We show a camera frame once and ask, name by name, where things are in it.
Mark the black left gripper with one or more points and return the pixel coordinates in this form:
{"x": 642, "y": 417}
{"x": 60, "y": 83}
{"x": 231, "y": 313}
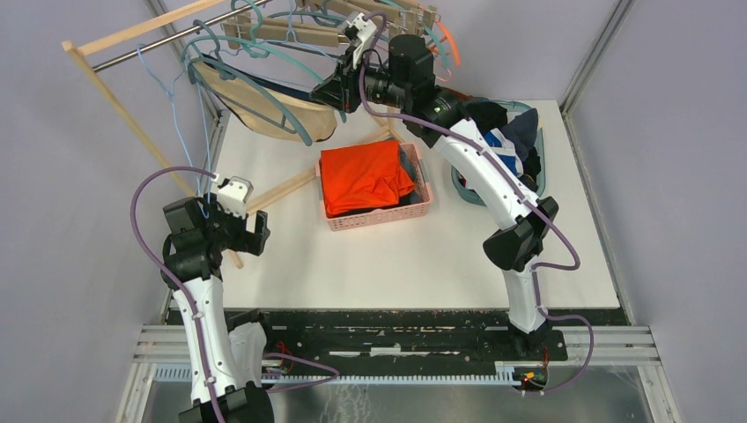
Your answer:
{"x": 252, "y": 242}

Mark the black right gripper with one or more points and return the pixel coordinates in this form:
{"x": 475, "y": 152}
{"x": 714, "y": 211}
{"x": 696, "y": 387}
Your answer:
{"x": 341, "y": 93}

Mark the light blue wire hanger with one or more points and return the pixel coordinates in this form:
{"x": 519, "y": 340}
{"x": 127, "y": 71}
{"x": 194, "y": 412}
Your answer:
{"x": 262, "y": 49}

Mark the blue white-lettered underwear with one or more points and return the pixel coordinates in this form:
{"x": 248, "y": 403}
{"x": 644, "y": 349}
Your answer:
{"x": 505, "y": 150}

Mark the cream navy labelled underwear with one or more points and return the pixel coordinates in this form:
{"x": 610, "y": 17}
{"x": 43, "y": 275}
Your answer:
{"x": 522, "y": 131}

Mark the grey-blue plastic hanger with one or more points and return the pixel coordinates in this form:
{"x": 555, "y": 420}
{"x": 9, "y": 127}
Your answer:
{"x": 210, "y": 45}

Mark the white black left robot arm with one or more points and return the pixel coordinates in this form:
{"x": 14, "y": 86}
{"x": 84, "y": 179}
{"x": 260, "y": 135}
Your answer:
{"x": 225, "y": 355}

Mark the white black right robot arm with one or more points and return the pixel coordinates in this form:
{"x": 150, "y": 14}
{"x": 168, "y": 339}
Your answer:
{"x": 441, "y": 121}

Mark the beige navy-trimmed underwear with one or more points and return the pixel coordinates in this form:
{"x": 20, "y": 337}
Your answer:
{"x": 264, "y": 107}

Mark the teal plastic hanger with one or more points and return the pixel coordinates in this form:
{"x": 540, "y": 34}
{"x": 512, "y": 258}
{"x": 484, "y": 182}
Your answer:
{"x": 247, "y": 31}

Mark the wooden clip hanger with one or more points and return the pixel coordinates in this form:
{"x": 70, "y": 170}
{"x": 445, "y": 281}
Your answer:
{"x": 244, "y": 28}

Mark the orange plastic hanger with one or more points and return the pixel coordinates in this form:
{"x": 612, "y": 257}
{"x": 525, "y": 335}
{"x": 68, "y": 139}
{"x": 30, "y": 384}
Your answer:
{"x": 424, "y": 20}

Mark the orange folded garment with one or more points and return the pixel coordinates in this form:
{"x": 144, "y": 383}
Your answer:
{"x": 363, "y": 178}

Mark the pink perforated plastic basket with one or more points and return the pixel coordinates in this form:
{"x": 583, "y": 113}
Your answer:
{"x": 379, "y": 216}

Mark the brown cloth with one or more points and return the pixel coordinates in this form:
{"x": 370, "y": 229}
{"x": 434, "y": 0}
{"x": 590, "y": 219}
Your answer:
{"x": 450, "y": 97}

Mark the dark garment under orange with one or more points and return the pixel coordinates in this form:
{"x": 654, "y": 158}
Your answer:
{"x": 411, "y": 169}

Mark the black garment in basket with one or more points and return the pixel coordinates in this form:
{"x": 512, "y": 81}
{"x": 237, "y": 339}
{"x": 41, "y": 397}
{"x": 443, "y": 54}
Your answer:
{"x": 487, "y": 115}

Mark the teal oval laundry basket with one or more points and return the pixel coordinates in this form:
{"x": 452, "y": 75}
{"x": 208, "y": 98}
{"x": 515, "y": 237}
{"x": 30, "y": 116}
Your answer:
{"x": 534, "y": 176}

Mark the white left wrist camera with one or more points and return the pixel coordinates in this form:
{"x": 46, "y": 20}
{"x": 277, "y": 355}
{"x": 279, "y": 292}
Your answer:
{"x": 232, "y": 194}

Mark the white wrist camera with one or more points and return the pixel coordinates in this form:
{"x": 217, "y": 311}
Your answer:
{"x": 360, "y": 32}
{"x": 232, "y": 194}

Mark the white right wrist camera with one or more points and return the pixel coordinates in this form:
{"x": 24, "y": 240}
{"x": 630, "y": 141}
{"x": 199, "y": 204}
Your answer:
{"x": 360, "y": 32}

